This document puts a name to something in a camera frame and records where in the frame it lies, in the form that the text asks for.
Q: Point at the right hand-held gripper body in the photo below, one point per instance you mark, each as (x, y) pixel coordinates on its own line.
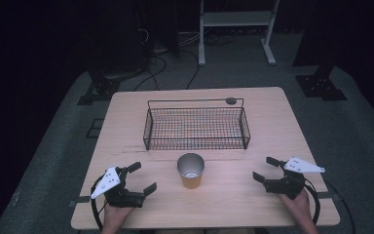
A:
(289, 185)

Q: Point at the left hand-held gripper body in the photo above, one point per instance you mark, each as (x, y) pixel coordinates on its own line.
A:
(118, 195)

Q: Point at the metal cup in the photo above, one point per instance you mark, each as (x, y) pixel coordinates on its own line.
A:
(191, 177)

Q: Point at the person's left hand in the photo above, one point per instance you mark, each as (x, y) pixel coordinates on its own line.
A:
(114, 216)

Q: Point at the person's right hand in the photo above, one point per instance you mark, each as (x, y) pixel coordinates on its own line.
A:
(298, 206)

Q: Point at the dark round basket tag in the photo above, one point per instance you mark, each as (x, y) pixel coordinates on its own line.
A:
(231, 100)

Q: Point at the black stand base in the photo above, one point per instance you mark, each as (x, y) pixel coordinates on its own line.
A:
(102, 89)
(319, 86)

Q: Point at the white metal stand frame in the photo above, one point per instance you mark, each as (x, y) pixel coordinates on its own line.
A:
(237, 18)

